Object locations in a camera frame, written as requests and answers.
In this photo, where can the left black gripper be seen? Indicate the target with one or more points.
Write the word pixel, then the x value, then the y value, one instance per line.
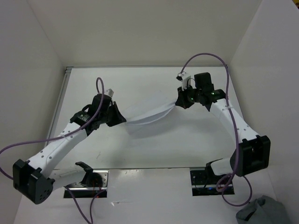
pixel 119 119

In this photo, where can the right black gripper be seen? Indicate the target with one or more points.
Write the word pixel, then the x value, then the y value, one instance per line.
pixel 181 101

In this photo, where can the white skirt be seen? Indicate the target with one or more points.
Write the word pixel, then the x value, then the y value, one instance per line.
pixel 147 111

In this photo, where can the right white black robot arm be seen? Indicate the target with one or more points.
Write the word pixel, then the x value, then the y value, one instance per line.
pixel 252 151

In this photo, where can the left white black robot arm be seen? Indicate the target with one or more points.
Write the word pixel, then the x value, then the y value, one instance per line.
pixel 36 178

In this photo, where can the grey cloth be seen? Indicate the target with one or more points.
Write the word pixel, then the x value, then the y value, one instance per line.
pixel 264 210

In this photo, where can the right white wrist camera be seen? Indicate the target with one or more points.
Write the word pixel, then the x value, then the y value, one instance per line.
pixel 184 78

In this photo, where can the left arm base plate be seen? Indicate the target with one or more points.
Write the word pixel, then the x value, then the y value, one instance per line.
pixel 91 186

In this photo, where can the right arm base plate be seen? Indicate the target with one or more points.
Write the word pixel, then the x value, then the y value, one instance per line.
pixel 203 184

